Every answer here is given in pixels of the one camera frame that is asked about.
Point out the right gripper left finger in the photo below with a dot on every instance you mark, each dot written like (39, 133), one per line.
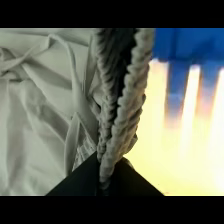
(83, 180)

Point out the olive green garment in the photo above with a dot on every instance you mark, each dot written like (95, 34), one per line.
(36, 110)

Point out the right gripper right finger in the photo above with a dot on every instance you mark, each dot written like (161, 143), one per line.
(133, 181)

